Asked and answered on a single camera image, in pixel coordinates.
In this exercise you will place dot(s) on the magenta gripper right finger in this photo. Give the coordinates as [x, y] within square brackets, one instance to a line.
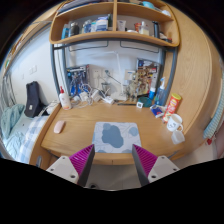
[144, 162]

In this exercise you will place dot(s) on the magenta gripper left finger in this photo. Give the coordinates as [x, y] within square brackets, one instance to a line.
[82, 162]

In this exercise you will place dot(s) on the blue grey mouse pad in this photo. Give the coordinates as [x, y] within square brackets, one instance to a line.
[115, 137]

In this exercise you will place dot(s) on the wooden desk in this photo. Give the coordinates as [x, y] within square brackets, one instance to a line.
[79, 127]

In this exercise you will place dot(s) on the translucent plastic cup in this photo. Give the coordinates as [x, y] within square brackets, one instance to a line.
[177, 137]

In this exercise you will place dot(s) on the white ceramic mug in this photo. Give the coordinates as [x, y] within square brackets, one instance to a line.
[175, 123]

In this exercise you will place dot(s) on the small white desk clock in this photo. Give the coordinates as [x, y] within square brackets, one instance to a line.
[139, 105]

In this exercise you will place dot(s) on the red yellow chips can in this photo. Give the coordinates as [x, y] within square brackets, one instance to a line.
[172, 106]

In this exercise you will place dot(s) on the white lotion pump bottle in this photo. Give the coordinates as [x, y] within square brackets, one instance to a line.
[64, 99]

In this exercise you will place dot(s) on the white power strip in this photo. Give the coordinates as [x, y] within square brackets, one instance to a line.
[108, 100]

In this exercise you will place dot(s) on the black backpack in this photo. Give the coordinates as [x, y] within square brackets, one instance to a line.
[34, 104]

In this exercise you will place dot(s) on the blue spray bottle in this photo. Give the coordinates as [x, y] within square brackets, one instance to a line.
[160, 92]

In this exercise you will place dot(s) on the blue plaid bed quilt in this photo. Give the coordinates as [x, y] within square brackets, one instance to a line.
[20, 132]

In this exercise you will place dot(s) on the wooden wall shelf unit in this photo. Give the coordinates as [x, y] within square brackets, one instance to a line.
[161, 14]

